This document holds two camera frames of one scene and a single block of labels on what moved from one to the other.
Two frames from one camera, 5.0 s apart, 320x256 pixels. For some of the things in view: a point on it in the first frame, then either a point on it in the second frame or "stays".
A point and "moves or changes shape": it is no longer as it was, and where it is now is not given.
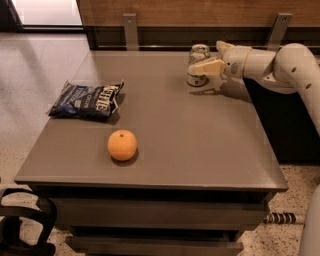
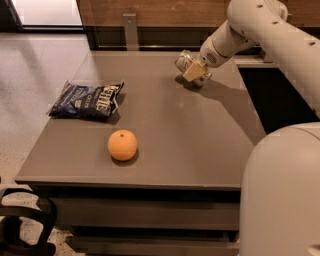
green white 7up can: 198,54 moves or changes shape
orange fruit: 122,144 stays
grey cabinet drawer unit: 157,220 stays
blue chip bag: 86,100 stays
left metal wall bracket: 131,31 stays
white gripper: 234,62 to 212,53
